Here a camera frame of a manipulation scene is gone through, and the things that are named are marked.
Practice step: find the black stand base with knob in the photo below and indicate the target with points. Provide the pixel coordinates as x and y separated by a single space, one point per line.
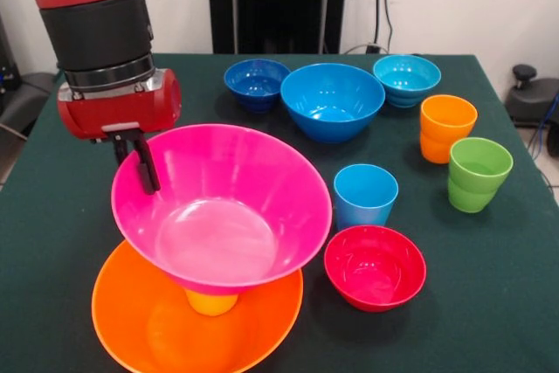
533 102

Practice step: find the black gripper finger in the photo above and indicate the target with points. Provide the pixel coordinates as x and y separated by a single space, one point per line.
120 150
148 172

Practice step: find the medium blue bowl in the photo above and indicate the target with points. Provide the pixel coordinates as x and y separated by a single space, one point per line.
332 98

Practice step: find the small light blue bowl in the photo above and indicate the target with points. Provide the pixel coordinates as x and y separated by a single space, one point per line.
406 80

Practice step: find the orange cup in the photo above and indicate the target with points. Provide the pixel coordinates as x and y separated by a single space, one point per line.
441 137

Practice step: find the dark green table cloth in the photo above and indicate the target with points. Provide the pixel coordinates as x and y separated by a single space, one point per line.
436 303

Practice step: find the yellow cup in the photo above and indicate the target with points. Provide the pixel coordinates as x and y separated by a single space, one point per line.
211 305

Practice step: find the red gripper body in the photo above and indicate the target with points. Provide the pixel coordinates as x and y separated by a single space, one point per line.
131 111

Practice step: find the small crimson bowl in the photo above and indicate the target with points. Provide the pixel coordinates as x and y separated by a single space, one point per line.
375 277

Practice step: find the dark grey stand base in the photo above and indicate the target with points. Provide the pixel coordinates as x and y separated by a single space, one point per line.
26 98

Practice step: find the green cup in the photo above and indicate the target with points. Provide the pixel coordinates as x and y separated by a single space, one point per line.
476 189

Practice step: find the small dark blue bowl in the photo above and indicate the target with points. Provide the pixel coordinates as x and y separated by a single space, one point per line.
257 89

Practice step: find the blue cup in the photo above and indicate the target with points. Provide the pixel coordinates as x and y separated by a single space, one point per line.
364 202

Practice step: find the large magenta bowl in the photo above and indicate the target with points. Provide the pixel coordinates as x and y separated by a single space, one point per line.
218 181

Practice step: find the large orange bowl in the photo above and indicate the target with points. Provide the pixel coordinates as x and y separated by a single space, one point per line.
131 329

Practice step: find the black equipment box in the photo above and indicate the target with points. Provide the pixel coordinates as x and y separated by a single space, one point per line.
6 71

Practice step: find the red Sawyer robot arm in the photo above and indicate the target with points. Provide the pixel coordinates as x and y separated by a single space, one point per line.
87 6

